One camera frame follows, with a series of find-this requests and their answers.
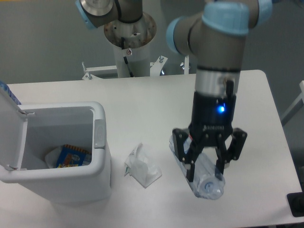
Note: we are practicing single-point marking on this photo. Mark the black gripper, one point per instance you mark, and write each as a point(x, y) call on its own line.
point(211, 125)

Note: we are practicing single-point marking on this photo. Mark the clear plastic water bottle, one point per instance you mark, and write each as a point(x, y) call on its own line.
point(208, 181)

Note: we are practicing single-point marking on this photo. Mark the clear plastic wrapper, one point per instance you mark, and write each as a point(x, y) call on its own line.
point(141, 166)

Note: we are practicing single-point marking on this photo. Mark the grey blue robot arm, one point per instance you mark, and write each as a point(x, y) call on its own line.
point(216, 38)

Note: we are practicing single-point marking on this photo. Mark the white trash can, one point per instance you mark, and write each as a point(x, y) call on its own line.
point(29, 132)

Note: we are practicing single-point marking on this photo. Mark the black table clamp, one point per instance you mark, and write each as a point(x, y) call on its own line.
point(296, 203)

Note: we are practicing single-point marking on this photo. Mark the blue snack package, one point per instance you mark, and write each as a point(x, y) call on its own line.
point(72, 156)

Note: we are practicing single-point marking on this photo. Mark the white crumpled paper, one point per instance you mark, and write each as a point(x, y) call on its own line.
point(52, 157)

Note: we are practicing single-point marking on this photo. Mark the blue patterned object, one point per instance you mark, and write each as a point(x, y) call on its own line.
point(7, 89)

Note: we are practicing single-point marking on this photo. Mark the white right support bracket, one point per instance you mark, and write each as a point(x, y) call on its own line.
point(185, 65)

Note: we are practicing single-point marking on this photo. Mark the white support bracket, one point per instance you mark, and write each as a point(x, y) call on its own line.
point(101, 72)
point(185, 65)
point(156, 68)

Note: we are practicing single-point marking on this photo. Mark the white middle support bracket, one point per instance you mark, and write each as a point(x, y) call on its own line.
point(156, 68)

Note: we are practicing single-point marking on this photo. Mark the white frame at right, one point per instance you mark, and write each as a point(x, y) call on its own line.
point(294, 107)

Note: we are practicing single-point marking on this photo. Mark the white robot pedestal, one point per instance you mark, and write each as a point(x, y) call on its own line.
point(131, 45)

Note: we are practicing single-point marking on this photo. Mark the white left support bracket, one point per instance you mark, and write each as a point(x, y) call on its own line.
point(101, 72)

